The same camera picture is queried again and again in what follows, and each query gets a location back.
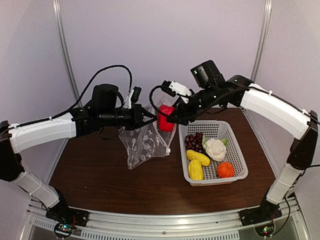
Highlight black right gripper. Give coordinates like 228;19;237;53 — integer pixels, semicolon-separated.
166;85;219;126

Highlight red toy bell pepper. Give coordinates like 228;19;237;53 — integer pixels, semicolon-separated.
158;104;175;132

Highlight clear zip top bag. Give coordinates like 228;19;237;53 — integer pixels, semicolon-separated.
118;96;177;170

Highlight yellow toy fruit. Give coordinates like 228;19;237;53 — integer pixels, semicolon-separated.
186;149;211;167
188;159;204;181

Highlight yellow toy fruit front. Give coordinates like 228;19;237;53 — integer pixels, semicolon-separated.
188;159;204;181

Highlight orange toy pumpkin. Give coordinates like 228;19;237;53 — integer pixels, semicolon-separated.
217;162;235;178

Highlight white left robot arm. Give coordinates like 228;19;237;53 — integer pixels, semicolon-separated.
0;84;157;222

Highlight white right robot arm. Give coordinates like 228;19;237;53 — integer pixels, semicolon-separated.
162;60;319;225

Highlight dark red toy grapes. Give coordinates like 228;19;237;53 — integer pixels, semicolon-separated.
184;132;205;154

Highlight white perforated plastic basket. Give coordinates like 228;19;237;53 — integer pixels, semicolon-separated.
178;120;249;187

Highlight white toy cauliflower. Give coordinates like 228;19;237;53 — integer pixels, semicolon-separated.
202;138;228;162

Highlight left round circuit board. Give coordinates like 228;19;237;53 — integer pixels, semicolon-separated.
53;223;75;239

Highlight round circuit board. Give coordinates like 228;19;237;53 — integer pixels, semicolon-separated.
53;223;75;239
254;222;275;238

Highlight right round circuit board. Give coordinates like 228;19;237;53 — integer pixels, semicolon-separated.
254;222;275;238

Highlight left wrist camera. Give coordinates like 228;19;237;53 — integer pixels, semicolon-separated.
123;86;142;109

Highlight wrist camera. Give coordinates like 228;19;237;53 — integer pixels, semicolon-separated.
160;80;192;104
123;86;142;109

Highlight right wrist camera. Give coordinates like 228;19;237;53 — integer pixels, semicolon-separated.
160;80;192;104

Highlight black left camera cable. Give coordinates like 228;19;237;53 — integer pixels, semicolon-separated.
53;64;133;123

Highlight black camera cable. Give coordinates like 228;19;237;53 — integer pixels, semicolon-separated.
149;84;241;116
53;64;133;123

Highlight black right camera cable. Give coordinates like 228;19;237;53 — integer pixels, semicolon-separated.
149;84;241;116

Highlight front aluminium rail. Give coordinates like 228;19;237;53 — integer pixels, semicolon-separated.
18;197;311;240

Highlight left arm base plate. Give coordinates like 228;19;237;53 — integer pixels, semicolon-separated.
45;207;89;227

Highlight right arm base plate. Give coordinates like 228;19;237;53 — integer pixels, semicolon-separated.
239;206;283;226

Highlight left aluminium frame post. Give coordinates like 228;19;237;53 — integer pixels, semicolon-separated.
52;0;80;101

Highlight aluminium frame post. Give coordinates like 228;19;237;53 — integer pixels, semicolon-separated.
247;0;273;82
52;0;80;101

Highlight right aluminium frame post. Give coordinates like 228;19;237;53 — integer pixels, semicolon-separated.
247;0;273;82

